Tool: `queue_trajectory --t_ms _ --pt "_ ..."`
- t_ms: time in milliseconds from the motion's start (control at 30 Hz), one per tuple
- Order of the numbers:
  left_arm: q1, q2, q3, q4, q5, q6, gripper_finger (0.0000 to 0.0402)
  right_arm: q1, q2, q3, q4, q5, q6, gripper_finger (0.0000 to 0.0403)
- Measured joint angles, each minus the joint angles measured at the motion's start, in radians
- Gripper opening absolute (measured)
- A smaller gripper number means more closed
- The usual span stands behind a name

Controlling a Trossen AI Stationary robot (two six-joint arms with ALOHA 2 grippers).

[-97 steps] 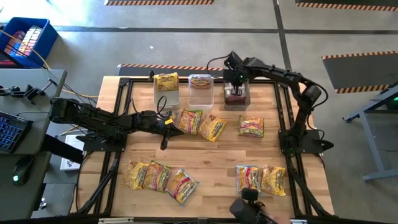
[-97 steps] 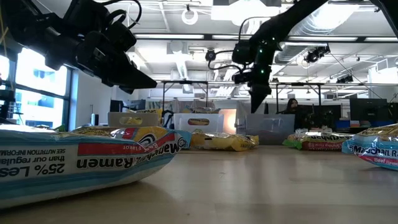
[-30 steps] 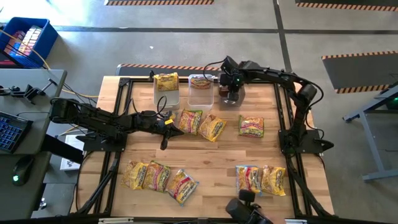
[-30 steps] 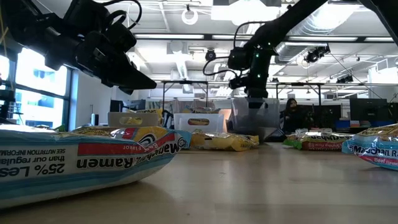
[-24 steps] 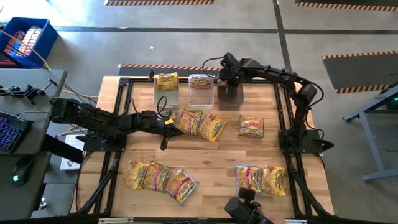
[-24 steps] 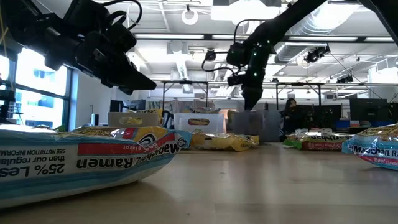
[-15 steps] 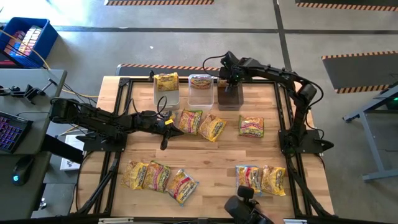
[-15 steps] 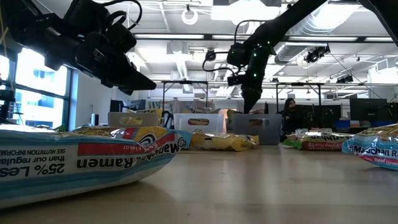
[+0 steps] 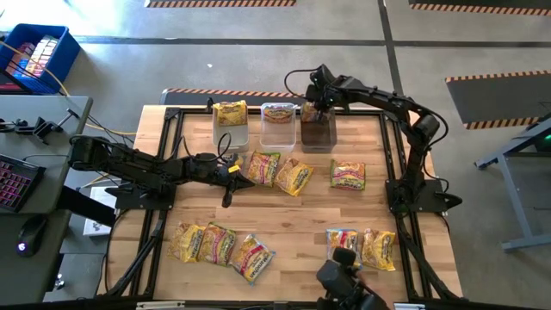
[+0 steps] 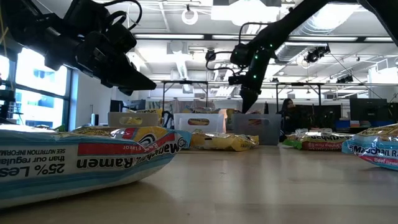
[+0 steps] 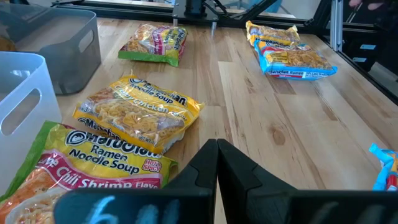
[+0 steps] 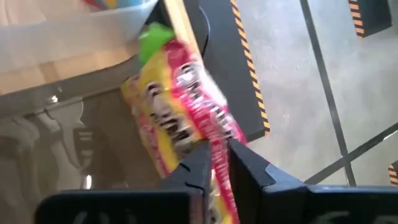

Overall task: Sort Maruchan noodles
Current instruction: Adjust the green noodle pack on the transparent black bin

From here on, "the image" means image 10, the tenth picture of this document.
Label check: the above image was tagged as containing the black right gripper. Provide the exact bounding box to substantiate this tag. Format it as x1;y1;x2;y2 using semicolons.
241;49;271;113

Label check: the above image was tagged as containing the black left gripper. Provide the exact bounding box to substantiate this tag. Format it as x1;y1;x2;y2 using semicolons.
46;30;157;96

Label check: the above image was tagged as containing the black monitor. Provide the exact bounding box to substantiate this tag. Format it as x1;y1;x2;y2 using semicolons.
295;104;342;129
109;99;125;113
349;98;389;123

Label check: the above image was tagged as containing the beige plastic bin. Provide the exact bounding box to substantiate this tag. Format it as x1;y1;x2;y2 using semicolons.
108;111;160;128

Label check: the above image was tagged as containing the grey plastic bin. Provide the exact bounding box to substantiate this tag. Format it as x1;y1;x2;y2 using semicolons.
231;113;282;146

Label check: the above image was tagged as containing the person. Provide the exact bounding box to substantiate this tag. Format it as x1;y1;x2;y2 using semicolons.
277;98;302;134

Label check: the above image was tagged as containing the ceiling light bar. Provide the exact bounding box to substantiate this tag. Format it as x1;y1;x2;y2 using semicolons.
133;33;394;43

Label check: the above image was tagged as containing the white plastic bin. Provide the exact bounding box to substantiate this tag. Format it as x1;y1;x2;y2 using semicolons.
173;113;225;134

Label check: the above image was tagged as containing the black ceiling spotlight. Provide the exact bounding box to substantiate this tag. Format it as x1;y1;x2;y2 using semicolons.
303;45;331;63

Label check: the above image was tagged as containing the window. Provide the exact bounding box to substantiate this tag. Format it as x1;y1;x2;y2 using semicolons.
0;46;71;128

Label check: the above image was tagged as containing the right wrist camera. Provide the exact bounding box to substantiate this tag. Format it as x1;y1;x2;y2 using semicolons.
228;74;247;86

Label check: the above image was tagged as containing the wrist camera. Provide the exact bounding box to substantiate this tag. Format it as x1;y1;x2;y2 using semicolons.
228;74;247;86
105;21;137;54

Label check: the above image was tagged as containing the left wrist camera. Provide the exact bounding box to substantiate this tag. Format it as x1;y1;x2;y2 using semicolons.
105;21;137;54

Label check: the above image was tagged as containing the black metal frame stand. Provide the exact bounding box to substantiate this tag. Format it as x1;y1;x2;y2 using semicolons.
275;82;323;106
161;80;209;113

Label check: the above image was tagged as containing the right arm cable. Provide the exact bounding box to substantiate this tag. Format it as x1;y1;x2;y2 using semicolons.
205;21;271;77

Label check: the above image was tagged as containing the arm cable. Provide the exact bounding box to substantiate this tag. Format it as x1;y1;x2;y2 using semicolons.
102;0;143;32
205;21;271;77

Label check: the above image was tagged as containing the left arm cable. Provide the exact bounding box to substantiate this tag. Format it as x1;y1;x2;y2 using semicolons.
102;0;143;32

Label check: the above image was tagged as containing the white ring ceiling fixture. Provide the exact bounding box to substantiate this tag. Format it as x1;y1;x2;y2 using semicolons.
181;6;199;26

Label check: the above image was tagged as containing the yellow cable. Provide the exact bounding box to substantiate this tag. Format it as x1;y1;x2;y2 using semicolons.
0;0;22;44

